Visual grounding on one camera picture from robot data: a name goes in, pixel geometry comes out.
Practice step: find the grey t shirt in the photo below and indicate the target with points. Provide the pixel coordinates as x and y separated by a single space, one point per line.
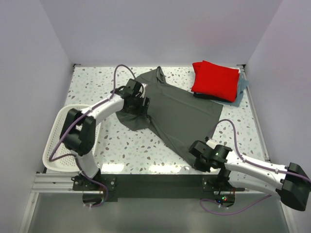
174 115

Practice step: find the folded red t shirt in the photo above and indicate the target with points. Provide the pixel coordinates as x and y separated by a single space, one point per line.
215 80

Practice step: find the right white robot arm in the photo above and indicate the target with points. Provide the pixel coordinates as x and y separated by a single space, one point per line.
290 183

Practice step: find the folded black t shirt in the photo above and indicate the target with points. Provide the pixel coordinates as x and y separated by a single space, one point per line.
210 97

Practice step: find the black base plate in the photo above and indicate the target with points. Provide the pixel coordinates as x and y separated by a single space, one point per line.
140 186

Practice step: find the folded light blue t shirt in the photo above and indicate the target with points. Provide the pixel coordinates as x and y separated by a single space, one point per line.
242 85

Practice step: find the aluminium frame rail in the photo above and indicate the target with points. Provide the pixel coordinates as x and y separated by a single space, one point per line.
249 142

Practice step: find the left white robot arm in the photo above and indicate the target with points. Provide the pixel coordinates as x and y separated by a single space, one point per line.
78 132

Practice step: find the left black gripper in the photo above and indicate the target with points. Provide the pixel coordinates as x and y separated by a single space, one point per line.
142 110

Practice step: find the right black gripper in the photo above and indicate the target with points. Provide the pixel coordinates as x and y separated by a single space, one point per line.
197 166

